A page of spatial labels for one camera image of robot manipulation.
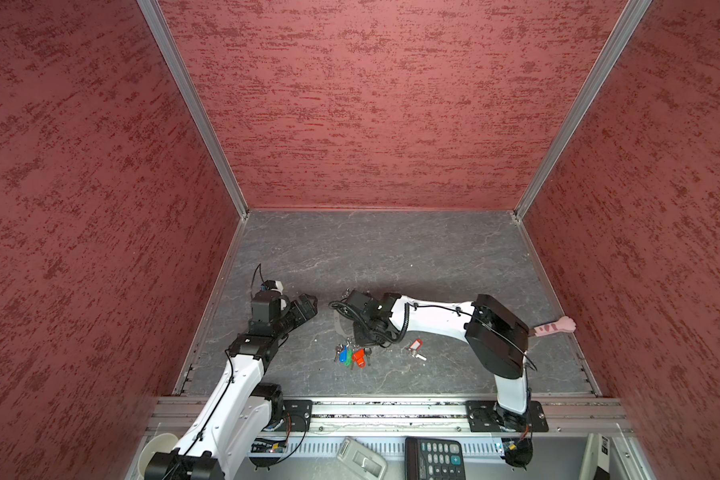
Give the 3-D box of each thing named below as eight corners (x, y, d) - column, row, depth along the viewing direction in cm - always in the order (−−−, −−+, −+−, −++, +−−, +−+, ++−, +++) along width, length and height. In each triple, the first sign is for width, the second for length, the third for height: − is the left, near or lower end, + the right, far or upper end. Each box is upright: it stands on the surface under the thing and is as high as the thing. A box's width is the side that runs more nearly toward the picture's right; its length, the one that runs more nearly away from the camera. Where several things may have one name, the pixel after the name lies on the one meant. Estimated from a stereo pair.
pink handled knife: (530, 338, 89) (533, 335, 87) (523, 325, 91) (527, 322, 90) (574, 331, 90) (578, 327, 89) (566, 318, 93) (570, 315, 91)
